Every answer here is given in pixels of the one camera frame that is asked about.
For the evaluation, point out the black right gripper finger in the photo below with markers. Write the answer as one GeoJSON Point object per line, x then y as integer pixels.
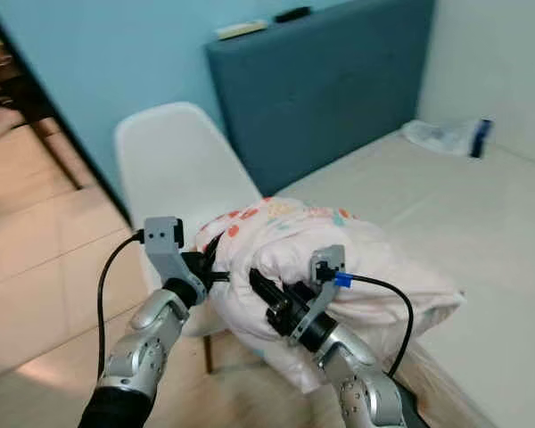
{"type": "Point", "coordinates": [259, 283]}

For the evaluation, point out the pink pillow with coloured squares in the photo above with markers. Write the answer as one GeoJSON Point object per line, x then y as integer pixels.
{"type": "Point", "coordinates": [267, 241]}

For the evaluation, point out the white plastic chair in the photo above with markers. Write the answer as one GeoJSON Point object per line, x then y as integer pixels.
{"type": "Point", "coordinates": [169, 169]}

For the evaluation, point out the blue upholstered headboard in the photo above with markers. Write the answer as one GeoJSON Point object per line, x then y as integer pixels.
{"type": "Point", "coordinates": [321, 89]}

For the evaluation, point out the bed with white sheet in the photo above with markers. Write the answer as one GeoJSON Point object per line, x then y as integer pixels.
{"type": "Point", "coordinates": [481, 232]}

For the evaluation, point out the clear plastic bag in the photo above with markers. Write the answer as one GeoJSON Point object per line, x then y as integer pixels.
{"type": "Point", "coordinates": [437, 136]}

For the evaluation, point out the cream remote control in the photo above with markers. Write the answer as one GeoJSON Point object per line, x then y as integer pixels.
{"type": "Point", "coordinates": [241, 29]}

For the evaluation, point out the dark wooden table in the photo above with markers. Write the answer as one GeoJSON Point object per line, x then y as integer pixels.
{"type": "Point", "coordinates": [27, 94]}

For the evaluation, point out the black remote control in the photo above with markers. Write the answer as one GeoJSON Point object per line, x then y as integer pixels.
{"type": "Point", "coordinates": [292, 14]}

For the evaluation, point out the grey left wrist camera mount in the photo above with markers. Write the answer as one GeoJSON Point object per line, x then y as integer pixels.
{"type": "Point", "coordinates": [162, 236]}

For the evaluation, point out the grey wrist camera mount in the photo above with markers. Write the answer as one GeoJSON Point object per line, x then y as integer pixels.
{"type": "Point", "coordinates": [328, 260]}
{"type": "Point", "coordinates": [162, 236]}

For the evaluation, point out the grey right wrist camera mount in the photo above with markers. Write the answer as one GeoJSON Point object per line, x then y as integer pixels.
{"type": "Point", "coordinates": [328, 260]}

